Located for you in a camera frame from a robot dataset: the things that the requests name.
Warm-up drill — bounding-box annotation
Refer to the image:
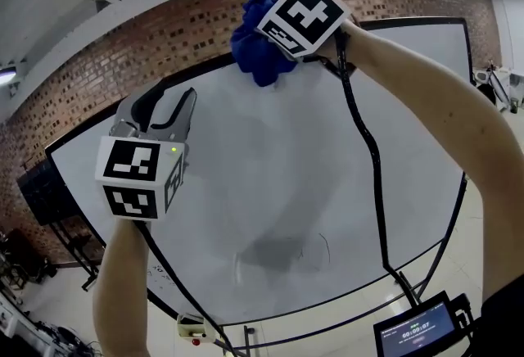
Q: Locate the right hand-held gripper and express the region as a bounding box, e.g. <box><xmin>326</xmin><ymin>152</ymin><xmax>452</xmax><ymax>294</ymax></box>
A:
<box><xmin>255</xmin><ymin>0</ymin><xmax>352</xmax><ymax>61</ymax></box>

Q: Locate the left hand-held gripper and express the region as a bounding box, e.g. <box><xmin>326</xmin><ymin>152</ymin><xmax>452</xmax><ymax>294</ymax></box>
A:
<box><xmin>94</xmin><ymin>87</ymin><xmax>198</xmax><ymax>222</ymax></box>

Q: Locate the blue terry cloth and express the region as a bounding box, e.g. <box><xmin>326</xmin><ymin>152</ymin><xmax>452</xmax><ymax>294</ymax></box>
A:
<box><xmin>230</xmin><ymin>0</ymin><xmax>299</xmax><ymax>88</ymax></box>

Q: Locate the large whiteboard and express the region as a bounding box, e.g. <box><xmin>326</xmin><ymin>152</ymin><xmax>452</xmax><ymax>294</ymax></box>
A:
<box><xmin>43</xmin><ymin>16</ymin><xmax>476</xmax><ymax>357</ymax></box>

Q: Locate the person's right forearm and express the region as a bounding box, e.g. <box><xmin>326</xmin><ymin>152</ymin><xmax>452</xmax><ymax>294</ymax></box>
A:
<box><xmin>341</xmin><ymin>17</ymin><xmax>524</xmax><ymax>299</ymax></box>

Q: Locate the person's left forearm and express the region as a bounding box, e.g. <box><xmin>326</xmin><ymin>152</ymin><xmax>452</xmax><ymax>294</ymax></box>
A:
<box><xmin>92</xmin><ymin>218</ymin><xmax>155</xmax><ymax>357</ymax></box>

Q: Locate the black display on stand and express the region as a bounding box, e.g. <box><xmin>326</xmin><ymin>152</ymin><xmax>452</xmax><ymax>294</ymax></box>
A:
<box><xmin>16</xmin><ymin>158</ymin><xmax>102</xmax><ymax>293</ymax></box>

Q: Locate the white ceiling tube light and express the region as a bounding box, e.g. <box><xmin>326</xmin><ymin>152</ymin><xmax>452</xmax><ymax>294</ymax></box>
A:
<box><xmin>0</xmin><ymin>66</ymin><xmax>20</xmax><ymax>86</ymax></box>

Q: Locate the beige plastic tray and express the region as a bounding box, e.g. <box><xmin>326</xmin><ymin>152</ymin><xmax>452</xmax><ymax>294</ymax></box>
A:
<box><xmin>175</xmin><ymin>312</ymin><xmax>216</xmax><ymax>344</ymax></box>

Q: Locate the black chest-mounted monitor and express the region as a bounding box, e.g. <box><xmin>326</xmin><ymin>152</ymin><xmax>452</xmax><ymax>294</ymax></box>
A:
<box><xmin>373</xmin><ymin>290</ymin><xmax>476</xmax><ymax>357</ymax></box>

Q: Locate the person's navy shirt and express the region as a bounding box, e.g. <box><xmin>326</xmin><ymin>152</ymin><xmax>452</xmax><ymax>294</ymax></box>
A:
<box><xmin>481</xmin><ymin>277</ymin><xmax>524</xmax><ymax>357</ymax></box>

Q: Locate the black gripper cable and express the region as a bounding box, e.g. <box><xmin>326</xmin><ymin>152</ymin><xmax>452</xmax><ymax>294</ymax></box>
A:
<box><xmin>134</xmin><ymin>219</ymin><xmax>251</xmax><ymax>357</ymax></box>
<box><xmin>321</xmin><ymin>31</ymin><xmax>422</xmax><ymax>307</ymax></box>

